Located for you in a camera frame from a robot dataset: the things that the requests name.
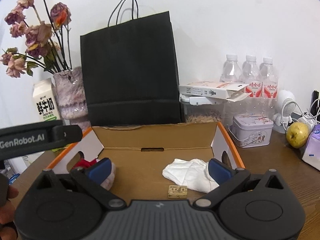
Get person's left hand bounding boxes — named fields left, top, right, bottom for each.
left=0, top=186, right=18, bottom=225

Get white cables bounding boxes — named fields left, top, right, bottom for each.
left=282, top=97, right=320, bottom=133

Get black paper bag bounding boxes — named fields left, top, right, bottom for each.
left=80, top=0, right=183, bottom=127

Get orange cardboard box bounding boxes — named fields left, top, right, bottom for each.
left=48, top=122, right=244, bottom=203

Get purple textured vase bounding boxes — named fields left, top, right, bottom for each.
left=53, top=67, right=91, bottom=132

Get yellow green pear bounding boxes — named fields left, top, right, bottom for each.
left=286, top=122, right=309, bottom=148

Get water bottle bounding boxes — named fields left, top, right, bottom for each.
left=259, top=57, right=278, bottom=99
left=240, top=55, right=263, bottom=98
left=220, top=54, right=241, bottom=82

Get water bottle middle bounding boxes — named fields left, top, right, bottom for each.
left=240, top=55, right=263, bottom=98

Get fresh milk carton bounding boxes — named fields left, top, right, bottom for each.
left=33, top=78, right=61, bottom=121

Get white tissue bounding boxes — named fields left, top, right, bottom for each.
left=162, top=159, right=219, bottom=193

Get dried pink roses bouquet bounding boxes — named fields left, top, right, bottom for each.
left=1, top=0, right=73, bottom=78

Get purple tissue pack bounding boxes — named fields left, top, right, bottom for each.
left=302, top=124, right=320, bottom=171

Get white small device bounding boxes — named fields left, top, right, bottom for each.
left=273, top=90, right=296, bottom=128

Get floral tin box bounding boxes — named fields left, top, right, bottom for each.
left=228, top=113, right=273, bottom=148

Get small yellow block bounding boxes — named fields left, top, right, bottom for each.
left=168, top=185, right=188, bottom=199

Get water bottle left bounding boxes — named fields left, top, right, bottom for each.
left=220, top=54, right=241, bottom=82

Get clear plastic food container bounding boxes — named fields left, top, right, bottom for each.
left=180, top=94, right=226, bottom=123

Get water bottle right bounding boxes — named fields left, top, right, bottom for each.
left=259, top=57, right=278, bottom=99

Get white glove box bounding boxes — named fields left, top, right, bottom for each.
left=179, top=81, right=253, bottom=102

